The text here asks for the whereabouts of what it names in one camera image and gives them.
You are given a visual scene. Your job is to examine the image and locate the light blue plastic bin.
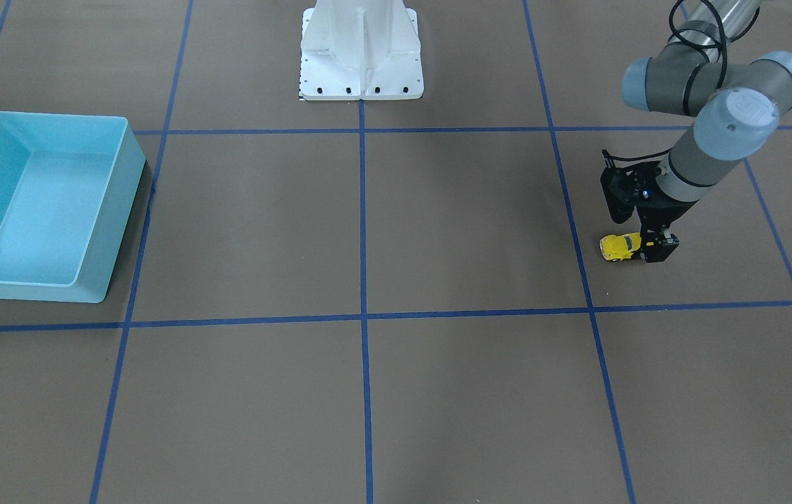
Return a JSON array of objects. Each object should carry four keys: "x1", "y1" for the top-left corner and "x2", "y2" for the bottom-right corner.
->
[{"x1": 0, "y1": 111, "x2": 146, "y2": 303}]

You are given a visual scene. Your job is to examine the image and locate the yellow beetle toy car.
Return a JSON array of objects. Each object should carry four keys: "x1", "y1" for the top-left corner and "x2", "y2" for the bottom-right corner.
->
[{"x1": 600, "y1": 232, "x2": 642, "y2": 262}]

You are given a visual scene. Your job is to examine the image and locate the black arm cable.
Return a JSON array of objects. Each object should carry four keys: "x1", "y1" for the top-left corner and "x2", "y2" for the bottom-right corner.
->
[{"x1": 602, "y1": 0, "x2": 764, "y2": 165}]

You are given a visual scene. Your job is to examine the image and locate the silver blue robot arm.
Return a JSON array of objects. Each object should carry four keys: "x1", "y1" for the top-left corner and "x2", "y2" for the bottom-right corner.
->
[{"x1": 600, "y1": 1, "x2": 792, "y2": 263}]

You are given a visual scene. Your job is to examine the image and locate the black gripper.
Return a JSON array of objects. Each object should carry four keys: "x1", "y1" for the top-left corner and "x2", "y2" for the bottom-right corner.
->
[{"x1": 638, "y1": 184, "x2": 696, "y2": 263}]

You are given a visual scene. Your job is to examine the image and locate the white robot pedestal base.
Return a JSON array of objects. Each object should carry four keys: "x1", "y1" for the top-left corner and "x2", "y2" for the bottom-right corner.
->
[{"x1": 298, "y1": 1, "x2": 425, "y2": 102}]

